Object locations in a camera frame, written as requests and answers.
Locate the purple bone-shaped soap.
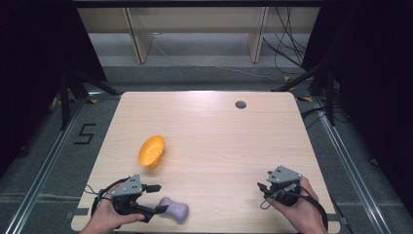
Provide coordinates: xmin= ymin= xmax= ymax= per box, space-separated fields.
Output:
xmin=157 ymin=196 xmax=191 ymax=223

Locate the person's right hand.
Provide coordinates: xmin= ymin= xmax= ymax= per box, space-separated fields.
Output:
xmin=267 ymin=176 xmax=321 ymax=234

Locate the aluminium floor rail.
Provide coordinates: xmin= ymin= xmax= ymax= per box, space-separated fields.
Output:
xmin=2 ymin=95 xmax=86 ymax=234
xmin=312 ymin=97 xmax=389 ymax=234

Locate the orange plastic bowl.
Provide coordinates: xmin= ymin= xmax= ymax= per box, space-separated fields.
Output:
xmin=137 ymin=135 xmax=167 ymax=170

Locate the light wooden desk frame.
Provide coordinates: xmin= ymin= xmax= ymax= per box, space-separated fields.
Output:
xmin=77 ymin=6 xmax=321 ymax=65

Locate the thin grey cable loop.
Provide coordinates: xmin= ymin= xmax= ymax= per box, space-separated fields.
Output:
xmin=259 ymin=189 xmax=282 ymax=211

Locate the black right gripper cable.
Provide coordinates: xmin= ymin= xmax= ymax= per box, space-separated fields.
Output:
xmin=285 ymin=185 xmax=329 ymax=232

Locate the black metal stand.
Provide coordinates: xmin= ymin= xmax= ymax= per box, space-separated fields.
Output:
xmin=48 ymin=66 xmax=121 ymax=132
xmin=271 ymin=59 xmax=350 ymax=127

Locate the bundle of black cables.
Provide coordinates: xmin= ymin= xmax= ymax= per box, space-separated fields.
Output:
xmin=261 ymin=6 xmax=310 ymax=76

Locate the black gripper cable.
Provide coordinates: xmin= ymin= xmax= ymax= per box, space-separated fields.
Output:
xmin=285 ymin=185 xmax=329 ymax=232
xmin=90 ymin=176 xmax=131 ymax=218

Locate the person's left hand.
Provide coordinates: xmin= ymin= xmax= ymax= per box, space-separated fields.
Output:
xmin=79 ymin=182 xmax=146 ymax=234

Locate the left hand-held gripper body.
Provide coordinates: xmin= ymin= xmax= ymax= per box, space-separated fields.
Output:
xmin=107 ymin=173 xmax=146 ymax=216

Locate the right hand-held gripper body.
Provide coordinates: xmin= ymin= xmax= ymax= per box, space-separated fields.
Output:
xmin=265 ymin=165 xmax=304 ymax=208

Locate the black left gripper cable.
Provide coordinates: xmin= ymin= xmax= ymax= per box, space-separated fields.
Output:
xmin=90 ymin=176 xmax=131 ymax=218

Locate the black curtain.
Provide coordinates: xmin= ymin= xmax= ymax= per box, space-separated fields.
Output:
xmin=0 ymin=0 xmax=109 ymax=178
xmin=301 ymin=0 xmax=413 ymax=209

